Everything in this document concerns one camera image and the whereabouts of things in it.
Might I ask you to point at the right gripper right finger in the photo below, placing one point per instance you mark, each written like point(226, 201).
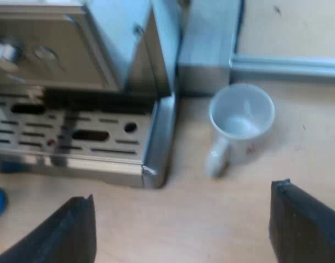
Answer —
point(301, 227)

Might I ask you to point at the aluminium rail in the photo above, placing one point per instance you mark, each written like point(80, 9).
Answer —
point(288, 67)

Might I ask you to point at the white mug with red print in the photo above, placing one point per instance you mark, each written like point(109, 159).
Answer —
point(239, 128)

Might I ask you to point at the steel espresso machine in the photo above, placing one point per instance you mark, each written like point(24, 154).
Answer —
point(82, 82)

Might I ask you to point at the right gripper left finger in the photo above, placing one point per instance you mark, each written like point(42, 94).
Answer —
point(65, 235)

